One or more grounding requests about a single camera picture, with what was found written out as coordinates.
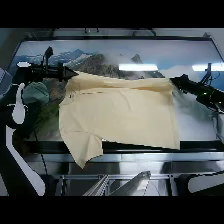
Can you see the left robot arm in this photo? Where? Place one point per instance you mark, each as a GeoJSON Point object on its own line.
{"type": "Point", "coordinates": [20, 160]}

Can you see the pale green garment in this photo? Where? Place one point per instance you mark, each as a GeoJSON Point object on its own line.
{"type": "Point", "coordinates": [36, 93]}

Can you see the cream T-shirt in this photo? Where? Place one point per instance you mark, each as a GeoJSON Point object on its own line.
{"type": "Point", "coordinates": [120, 113]}

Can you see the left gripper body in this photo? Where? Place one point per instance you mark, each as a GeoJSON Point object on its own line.
{"type": "Point", "coordinates": [50, 72]}

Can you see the silver frame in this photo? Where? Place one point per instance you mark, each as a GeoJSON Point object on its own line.
{"type": "Point", "coordinates": [133, 180]}

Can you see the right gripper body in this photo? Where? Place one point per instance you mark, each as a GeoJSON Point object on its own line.
{"type": "Point", "coordinates": [191, 88]}

